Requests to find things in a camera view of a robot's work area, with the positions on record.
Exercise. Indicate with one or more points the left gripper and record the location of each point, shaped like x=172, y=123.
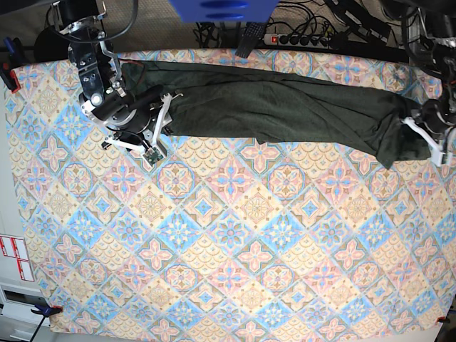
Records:
x=436, y=119

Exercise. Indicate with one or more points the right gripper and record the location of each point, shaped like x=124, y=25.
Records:
x=108, y=101

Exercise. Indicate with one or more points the dark green long-sleeve shirt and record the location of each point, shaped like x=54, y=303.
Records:
x=230, y=102

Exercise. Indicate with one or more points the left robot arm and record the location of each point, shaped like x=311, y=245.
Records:
x=427, y=28

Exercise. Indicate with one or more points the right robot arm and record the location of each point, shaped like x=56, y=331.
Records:
x=69, y=17

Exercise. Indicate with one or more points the black round stool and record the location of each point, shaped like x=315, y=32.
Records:
x=49, y=47

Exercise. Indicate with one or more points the blue box overhead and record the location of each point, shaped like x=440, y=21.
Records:
x=224, y=10

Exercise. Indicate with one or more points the black remote control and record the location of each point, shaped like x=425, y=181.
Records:
x=252, y=34

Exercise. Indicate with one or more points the colourful patterned tablecloth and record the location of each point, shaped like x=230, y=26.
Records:
x=225, y=240

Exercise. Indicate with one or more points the blue orange clamp upper left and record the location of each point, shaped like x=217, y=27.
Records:
x=8, y=65

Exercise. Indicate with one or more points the blue orange clamp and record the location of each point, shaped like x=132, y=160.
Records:
x=46, y=311
x=8, y=65

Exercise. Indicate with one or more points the orange clamp lower right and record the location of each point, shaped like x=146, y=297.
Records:
x=444, y=320

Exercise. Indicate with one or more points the white power strip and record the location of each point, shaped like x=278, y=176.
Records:
x=295, y=40

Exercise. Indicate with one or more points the red white labels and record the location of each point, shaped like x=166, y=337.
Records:
x=14, y=248

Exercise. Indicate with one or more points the blue orange clamp lower left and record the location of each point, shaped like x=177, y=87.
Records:
x=46, y=311

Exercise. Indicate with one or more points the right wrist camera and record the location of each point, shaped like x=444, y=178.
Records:
x=152, y=156

